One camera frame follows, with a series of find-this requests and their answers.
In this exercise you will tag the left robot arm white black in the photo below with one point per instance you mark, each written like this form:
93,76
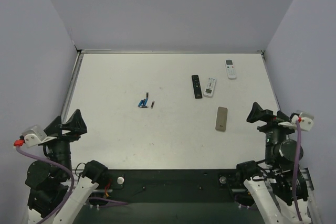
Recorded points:
55,196

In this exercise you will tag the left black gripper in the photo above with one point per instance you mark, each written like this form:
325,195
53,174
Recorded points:
64,135

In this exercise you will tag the small white remote control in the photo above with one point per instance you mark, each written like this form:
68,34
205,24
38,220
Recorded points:
210,87

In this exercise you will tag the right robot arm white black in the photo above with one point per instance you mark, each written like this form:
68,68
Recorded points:
279,191

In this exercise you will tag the aluminium frame rail left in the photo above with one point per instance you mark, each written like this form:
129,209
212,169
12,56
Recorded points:
72,84

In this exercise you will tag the black remote control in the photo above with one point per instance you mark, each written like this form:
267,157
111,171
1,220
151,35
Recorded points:
196,87

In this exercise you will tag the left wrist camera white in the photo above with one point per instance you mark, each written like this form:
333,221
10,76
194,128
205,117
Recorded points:
33,136

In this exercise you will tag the white remote with display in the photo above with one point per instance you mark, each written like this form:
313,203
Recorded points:
230,69

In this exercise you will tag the blue AAA battery lower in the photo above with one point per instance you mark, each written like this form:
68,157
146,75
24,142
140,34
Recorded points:
145,103

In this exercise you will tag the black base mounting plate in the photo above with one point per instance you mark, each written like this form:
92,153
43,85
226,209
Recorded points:
171,186

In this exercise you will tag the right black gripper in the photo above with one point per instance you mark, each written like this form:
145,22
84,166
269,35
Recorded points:
271,126

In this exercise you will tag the beige white remote control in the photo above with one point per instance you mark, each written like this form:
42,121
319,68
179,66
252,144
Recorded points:
221,119

